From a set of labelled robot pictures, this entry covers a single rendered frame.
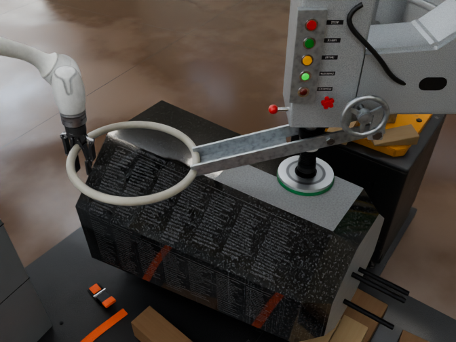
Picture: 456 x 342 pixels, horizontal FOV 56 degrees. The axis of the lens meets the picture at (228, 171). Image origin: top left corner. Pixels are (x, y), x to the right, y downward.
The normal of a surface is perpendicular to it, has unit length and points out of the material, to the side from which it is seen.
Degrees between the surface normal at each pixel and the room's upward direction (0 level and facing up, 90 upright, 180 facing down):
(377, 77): 90
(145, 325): 0
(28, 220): 0
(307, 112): 90
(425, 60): 90
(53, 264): 0
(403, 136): 11
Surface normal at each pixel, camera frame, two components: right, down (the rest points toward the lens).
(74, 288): 0.00, -0.77
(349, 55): 0.00, 0.64
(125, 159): -0.39, -0.17
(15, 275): 0.87, 0.32
